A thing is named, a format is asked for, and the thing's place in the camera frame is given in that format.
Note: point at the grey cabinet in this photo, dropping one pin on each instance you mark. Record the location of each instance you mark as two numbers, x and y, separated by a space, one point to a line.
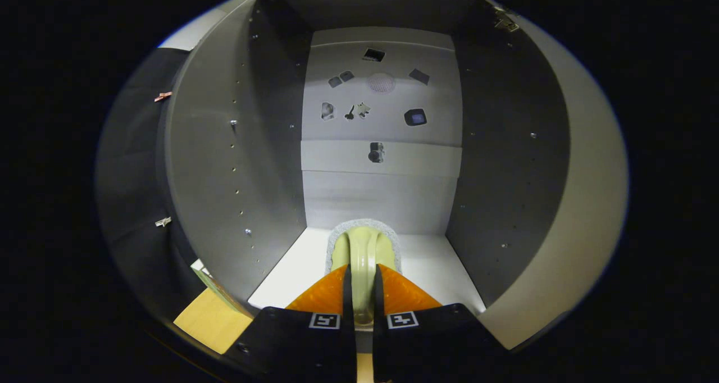
224 175

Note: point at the pink clip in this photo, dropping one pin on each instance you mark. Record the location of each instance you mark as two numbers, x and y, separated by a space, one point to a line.
163 96

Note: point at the green book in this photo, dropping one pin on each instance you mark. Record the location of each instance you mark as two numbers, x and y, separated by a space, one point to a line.
216 289

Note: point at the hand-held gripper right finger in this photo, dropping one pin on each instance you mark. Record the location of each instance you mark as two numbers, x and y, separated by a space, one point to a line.
379 349

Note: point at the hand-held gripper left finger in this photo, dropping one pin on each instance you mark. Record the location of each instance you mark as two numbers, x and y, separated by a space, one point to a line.
349 349

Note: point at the silver clip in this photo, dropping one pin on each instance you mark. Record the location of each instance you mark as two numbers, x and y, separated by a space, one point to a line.
163 221

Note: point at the pale green slipper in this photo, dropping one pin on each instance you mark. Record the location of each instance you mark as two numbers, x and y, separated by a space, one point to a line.
365 254

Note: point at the black backdrop cloth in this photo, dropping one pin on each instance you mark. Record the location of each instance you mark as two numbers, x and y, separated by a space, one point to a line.
129 175

